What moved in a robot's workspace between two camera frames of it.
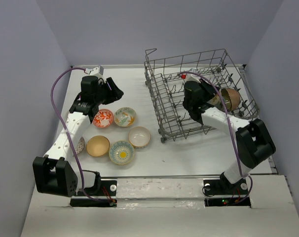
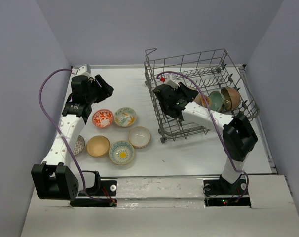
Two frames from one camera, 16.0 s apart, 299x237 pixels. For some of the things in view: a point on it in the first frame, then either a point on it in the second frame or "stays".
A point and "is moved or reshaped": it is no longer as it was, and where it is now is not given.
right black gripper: x=211 y=90 to x=188 y=93
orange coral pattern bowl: x=103 y=118 stays
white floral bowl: x=216 y=100 is moved or reshaped
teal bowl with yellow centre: x=121 y=152 stays
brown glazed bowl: x=231 y=98 stays
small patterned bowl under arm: x=80 y=145 stays
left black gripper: x=115 y=94 to x=105 y=91
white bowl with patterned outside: x=139 y=137 stays
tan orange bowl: x=98 y=146 stays
